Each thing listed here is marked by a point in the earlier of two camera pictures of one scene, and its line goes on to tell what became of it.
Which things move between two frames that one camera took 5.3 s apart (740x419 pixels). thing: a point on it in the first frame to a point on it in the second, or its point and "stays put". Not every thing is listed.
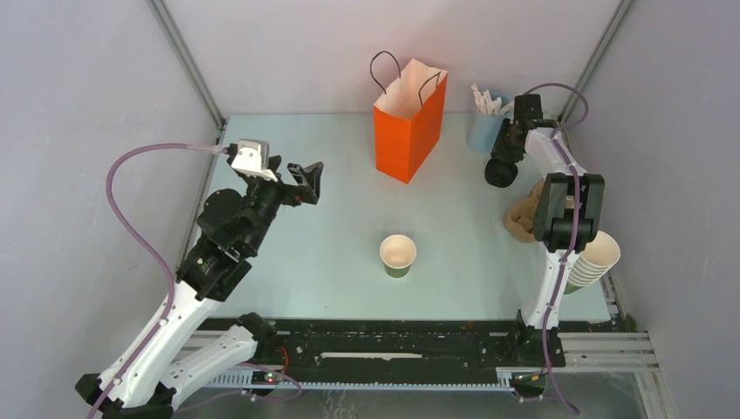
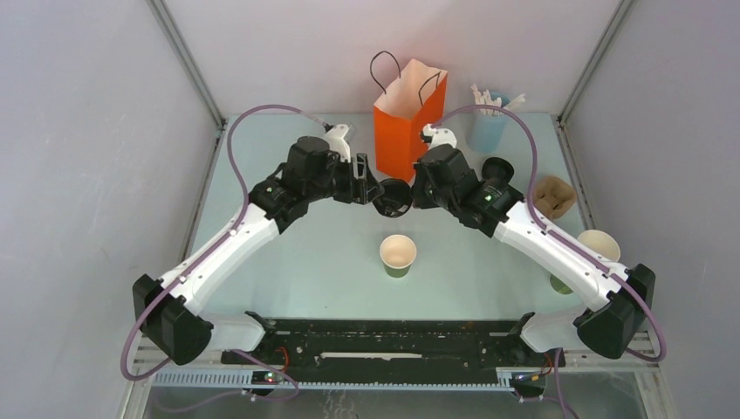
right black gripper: (501, 148) to (419, 199)
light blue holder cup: (483, 129) stays put
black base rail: (403, 353) stays put
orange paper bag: (408, 121) stays put
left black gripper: (308, 178) to (362, 190)
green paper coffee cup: (397, 253) stays put
